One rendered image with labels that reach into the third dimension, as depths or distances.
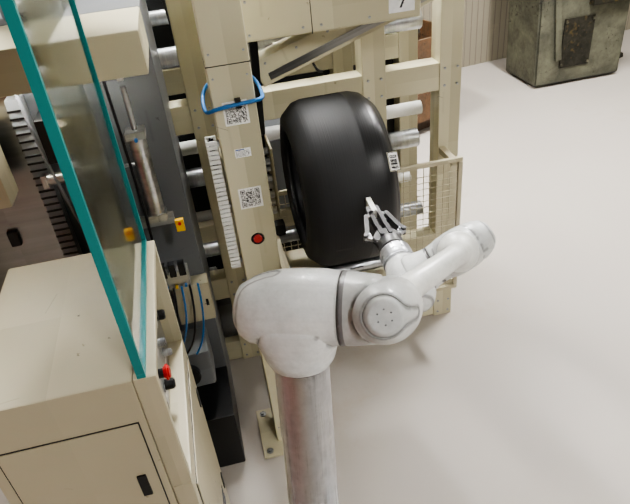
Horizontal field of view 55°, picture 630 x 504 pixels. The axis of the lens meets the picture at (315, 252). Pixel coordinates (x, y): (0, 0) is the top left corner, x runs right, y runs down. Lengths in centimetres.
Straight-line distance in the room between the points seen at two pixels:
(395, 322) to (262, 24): 133
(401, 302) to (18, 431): 87
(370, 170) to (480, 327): 161
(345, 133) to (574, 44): 467
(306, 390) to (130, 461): 56
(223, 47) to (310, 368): 105
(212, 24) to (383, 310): 108
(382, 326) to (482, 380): 207
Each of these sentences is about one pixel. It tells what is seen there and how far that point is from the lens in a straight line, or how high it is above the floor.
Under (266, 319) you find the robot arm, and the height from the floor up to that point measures 151.
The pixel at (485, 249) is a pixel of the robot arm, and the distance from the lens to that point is 155.
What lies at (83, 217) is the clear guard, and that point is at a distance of 111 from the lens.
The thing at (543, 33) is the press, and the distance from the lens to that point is 616.
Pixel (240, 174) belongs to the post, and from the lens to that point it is 194.
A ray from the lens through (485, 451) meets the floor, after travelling 274.
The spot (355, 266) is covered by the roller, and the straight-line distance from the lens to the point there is 213.
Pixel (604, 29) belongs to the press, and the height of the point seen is 46.
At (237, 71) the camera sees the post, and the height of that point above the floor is 163.
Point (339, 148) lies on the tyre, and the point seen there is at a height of 139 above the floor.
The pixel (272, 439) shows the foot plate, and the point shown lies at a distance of 278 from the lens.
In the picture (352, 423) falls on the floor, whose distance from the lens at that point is 281.
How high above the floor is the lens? 216
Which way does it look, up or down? 34 degrees down
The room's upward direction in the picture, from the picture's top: 6 degrees counter-clockwise
